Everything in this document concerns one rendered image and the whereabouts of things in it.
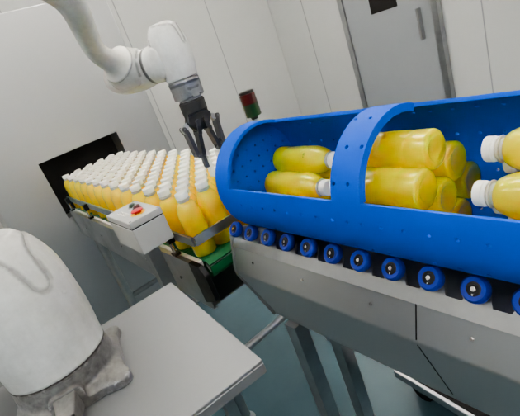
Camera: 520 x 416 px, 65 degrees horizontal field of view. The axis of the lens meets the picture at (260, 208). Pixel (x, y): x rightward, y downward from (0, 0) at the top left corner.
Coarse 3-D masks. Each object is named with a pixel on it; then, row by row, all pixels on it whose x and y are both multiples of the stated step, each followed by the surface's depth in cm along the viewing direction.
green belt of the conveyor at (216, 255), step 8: (96, 216) 211; (176, 248) 136; (216, 248) 125; (224, 248) 124; (192, 256) 127; (208, 256) 122; (216, 256) 122; (224, 256) 122; (208, 264) 120; (216, 264) 120; (224, 264) 122; (216, 272) 121
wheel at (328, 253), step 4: (328, 244) 88; (332, 244) 87; (336, 244) 87; (324, 248) 89; (328, 248) 88; (332, 248) 87; (336, 248) 86; (340, 248) 86; (324, 252) 88; (328, 252) 88; (332, 252) 87; (336, 252) 86; (340, 252) 86; (324, 256) 88; (328, 256) 88; (332, 256) 87; (336, 256) 86; (340, 256) 86; (328, 260) 87; (332, 260) 86; (336, 260) 86; (340, 260) 86
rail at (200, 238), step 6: (228, 216) 124; (216, 222) 123; (222, 222) 123; (228, 222) 124; (210, 228) 121; (216, 228) 122; (222, 228) 123; (198, 234) 119; (204, 234) 120; (210, 234) 121; (198, 240) 119; (204, 240) 120
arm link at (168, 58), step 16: (160, 32) 107; (176, 32) 109; (144, 48) 114; (160, 48) 108; (176, 48) 109; (144, 64) 112; (160, 64) 110; (176, 64) 110; (192, 64) 113; (160, 80) 115; (176, 80) 112
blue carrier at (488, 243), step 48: (480, 96) 65; (240, 144) 108; (288, 144) 117; (336, 144) 105; (480, 144) 77; (240, 192) 97; (336, 192) 72; (336, 240) 82; (384, 240) 69; (432, 240) 61; (480, 240) 54
